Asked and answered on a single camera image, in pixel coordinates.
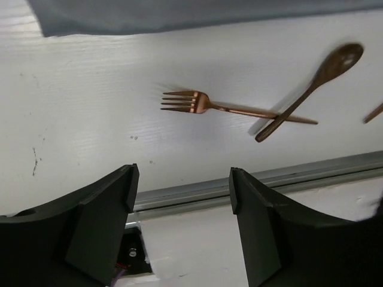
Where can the grey cloth placemat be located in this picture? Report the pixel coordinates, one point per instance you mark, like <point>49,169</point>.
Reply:
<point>119,17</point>

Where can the aluminium rail front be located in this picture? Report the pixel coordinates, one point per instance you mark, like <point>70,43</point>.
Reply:
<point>205,195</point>

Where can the copper fork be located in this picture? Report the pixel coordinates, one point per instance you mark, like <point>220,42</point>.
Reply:
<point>197,102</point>

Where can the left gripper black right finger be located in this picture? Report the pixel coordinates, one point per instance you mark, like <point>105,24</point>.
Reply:
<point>286,243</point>

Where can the copper knife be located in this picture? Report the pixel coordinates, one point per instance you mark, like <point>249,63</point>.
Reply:
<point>373,114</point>

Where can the brown wooden spoon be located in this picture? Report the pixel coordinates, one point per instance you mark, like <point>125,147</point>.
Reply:
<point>336,63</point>

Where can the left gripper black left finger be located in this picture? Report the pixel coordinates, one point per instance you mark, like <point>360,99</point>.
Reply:
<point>73,240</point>

